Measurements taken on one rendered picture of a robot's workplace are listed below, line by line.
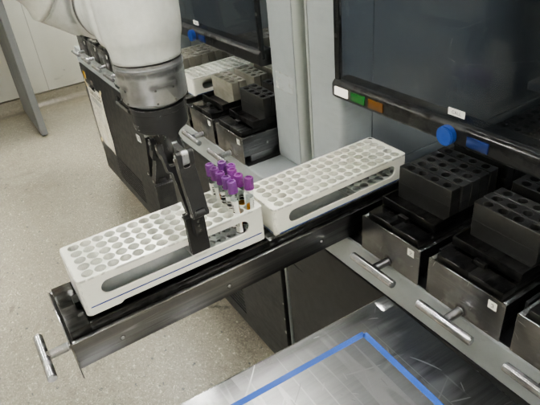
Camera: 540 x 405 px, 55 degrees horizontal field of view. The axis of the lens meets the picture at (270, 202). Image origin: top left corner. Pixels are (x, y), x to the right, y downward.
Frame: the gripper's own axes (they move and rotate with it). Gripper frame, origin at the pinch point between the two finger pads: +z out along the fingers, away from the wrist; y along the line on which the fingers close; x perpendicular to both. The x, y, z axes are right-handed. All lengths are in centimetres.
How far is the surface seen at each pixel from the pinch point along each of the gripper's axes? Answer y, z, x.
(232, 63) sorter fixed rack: -70, 1, 48
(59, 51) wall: -350, 52, 49
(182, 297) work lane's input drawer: 6.7, 8.0, -4.9
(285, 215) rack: 4.9, 3.1, 15.8
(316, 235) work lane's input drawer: 6.7, 8.2, 20.5
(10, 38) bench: -284, 24, 13
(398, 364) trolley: 36.5, 5.7, 10.2
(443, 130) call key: 19.9, -11.2, 34.6
